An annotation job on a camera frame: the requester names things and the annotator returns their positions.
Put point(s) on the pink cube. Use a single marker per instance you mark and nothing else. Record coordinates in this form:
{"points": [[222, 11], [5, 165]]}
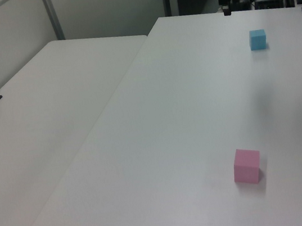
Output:
{"points": [[245, 167]]}

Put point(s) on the grey metal frame post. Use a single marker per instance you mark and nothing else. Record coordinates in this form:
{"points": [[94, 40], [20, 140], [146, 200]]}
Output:
{"points": [[53, 15]]}

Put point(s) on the blue cube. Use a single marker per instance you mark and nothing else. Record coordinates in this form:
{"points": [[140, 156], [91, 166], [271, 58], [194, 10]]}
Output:
{"points": [[257, 40]]}

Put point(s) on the black electronics box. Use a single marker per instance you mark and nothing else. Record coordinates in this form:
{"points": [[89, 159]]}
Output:
{"points": [[269, 1]]}

